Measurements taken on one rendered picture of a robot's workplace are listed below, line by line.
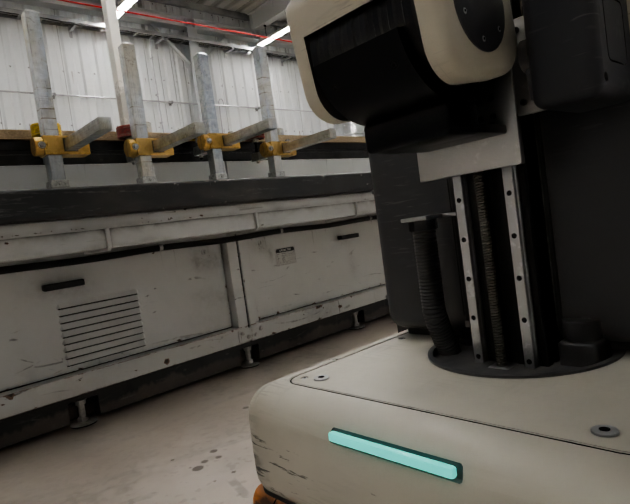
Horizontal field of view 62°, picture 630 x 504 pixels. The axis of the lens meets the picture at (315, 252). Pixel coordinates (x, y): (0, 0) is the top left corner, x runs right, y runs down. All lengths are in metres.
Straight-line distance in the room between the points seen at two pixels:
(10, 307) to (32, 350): 0.14
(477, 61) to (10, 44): 9.12
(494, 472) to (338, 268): 1.92
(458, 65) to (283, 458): 0.56
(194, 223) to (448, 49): 1.25
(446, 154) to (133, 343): 1.34
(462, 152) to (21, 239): 1.12
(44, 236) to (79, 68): 8.30
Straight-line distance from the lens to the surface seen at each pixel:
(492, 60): 0.64
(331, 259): 2.38
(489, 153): 0.75
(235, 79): 11.19
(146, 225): 1.63
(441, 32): 0.58
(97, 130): 1.34
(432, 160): 0.80
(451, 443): 0.59
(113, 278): 1.82
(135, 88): 1.68
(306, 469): 0.76
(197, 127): 1.44
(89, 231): 1.56
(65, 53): 9.73
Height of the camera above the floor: 0.52
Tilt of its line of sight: 3 degrees down
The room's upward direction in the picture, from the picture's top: 8 degrees counter-clockwise
